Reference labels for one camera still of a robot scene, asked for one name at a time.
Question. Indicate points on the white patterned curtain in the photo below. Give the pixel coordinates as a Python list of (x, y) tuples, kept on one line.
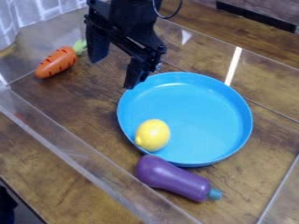
[(18, 13)]

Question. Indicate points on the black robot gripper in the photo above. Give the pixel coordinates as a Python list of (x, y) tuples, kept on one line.
[(124, 23)]

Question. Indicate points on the clear acrylic enclosure wall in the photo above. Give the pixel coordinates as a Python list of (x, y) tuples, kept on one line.
[(69, 162)]

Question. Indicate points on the purple toy eggplant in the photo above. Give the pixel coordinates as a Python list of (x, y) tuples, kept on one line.
[(159, 174)]

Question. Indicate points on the yellow toy lemon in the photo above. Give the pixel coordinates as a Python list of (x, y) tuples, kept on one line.
[(152, 135)]

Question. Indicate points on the orange toy carrot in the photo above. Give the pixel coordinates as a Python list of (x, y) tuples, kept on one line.
[(60, 60)]

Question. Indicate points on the blue round tray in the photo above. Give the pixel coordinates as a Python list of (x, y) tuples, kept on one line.
[(205, 112)]

